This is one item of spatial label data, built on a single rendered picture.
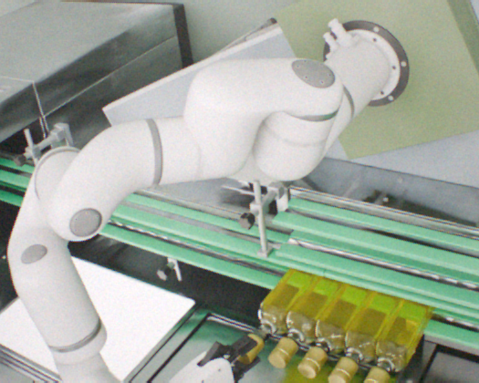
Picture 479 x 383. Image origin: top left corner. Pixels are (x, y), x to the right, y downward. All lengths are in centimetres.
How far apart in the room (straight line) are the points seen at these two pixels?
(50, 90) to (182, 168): 114
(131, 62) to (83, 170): 141
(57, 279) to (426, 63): 65
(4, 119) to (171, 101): 51
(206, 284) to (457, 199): 64
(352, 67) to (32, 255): 53
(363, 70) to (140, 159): 40
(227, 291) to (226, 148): 77
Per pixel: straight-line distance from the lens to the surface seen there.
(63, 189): 75
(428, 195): 122
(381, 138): 116
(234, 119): 76
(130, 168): 77
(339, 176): 128
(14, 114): 183
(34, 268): 83
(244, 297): 150
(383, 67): 106
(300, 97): 79
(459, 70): 105
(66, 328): 86
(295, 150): 85
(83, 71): 198
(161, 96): 152
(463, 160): 123
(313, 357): 111
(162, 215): 145
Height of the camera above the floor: 178
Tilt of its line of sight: 43 degrees down
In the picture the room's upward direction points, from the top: 135 degrees counter-clockwise
